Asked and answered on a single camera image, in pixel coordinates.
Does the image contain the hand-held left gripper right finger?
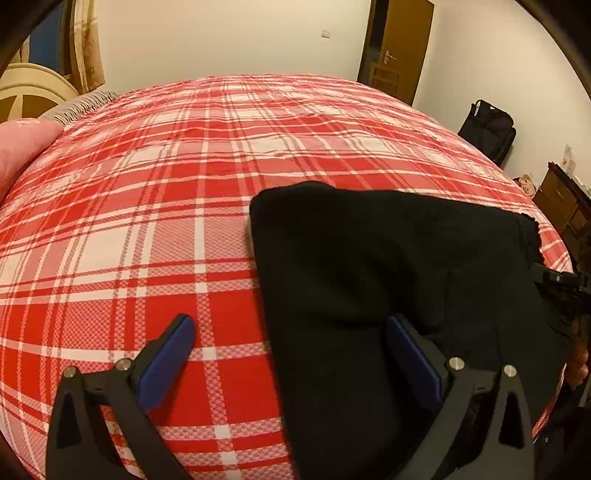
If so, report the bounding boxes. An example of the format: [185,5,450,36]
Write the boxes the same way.
[386,315,539,480]

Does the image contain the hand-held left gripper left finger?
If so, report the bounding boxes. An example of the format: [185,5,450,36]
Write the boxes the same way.
[45,314,197,480]

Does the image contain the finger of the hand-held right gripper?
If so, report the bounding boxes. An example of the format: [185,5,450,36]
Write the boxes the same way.
[529,261,591,326]

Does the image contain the black pants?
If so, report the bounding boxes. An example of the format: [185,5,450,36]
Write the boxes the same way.
[249,181,574,480]

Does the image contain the person's right hand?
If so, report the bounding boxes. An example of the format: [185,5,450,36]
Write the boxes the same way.
[567,318,591,389]

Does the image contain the dark wooden dresser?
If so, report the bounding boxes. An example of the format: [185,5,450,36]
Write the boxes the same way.
[532,161,591,261]

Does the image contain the pink clothes pile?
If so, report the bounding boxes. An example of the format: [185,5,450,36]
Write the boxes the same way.
[513,174,537,200]

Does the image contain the white card on dresser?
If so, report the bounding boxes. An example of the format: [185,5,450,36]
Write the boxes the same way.
[560,143,579,177]

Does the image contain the person's dark clothing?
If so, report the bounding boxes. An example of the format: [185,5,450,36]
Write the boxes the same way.
[531,383,591,480]

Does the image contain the red plaid bed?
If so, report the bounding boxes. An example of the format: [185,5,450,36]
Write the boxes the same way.
[0,74,574,480]

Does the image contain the black suitcase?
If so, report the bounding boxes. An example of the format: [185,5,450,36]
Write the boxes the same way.
[457,99,517,166]

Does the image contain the pink pillow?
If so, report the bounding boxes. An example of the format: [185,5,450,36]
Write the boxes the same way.
[0,117,66,205]

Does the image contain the striped pillow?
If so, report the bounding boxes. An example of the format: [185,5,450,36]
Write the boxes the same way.
[39,89,122,126]

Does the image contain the brown wooden door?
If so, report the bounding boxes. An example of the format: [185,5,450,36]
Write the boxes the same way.
[357,0,436,107]

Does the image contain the cream headboard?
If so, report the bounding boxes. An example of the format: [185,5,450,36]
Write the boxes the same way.
[0,62,82,123]

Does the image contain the beige patterned curtain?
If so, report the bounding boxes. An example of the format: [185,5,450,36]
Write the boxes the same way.
[69,0,106,94]

